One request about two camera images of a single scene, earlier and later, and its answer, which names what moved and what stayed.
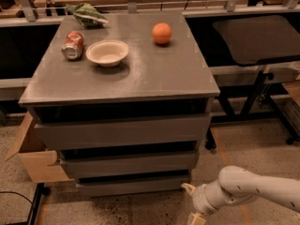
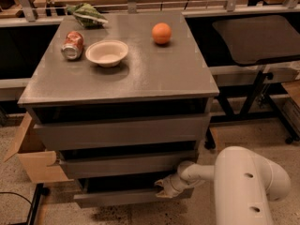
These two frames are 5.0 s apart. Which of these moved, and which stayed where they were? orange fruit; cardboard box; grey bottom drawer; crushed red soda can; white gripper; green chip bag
Moved: grey bottom drawer; white gripper
Stayed: green chip bag; orange fruit; cardboard box; crushed red soda can
